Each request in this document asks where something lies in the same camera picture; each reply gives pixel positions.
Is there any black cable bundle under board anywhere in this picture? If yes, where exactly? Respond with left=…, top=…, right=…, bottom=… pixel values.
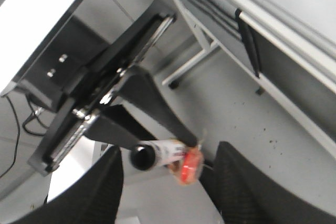
left=167, top=0, right=262, bottom=78

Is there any white dry-erase marker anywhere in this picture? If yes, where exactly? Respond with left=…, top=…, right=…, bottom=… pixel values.
left=129, top=139, right=188, bottom=170

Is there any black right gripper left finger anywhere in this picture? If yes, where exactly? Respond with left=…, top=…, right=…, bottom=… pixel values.
left=13, top=146, right=123, bottom=223

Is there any black cable on floor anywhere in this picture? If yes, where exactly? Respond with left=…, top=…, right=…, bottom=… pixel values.
left=0, top=94, right=48, bottom=177

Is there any aluminium whiteboard tray rail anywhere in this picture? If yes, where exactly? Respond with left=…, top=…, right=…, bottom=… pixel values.
left=207, top=0, right=335, bottom=92

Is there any white metal stand frame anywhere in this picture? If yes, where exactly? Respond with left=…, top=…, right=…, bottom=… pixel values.
left=163, top=0, right=335, bottom=155

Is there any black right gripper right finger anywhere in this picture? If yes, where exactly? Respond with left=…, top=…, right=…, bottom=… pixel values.
left=213, top=141, right=335, bottom=223

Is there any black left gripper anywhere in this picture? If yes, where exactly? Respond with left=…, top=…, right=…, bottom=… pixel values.
left=27, top=0, right=197, bottom=175

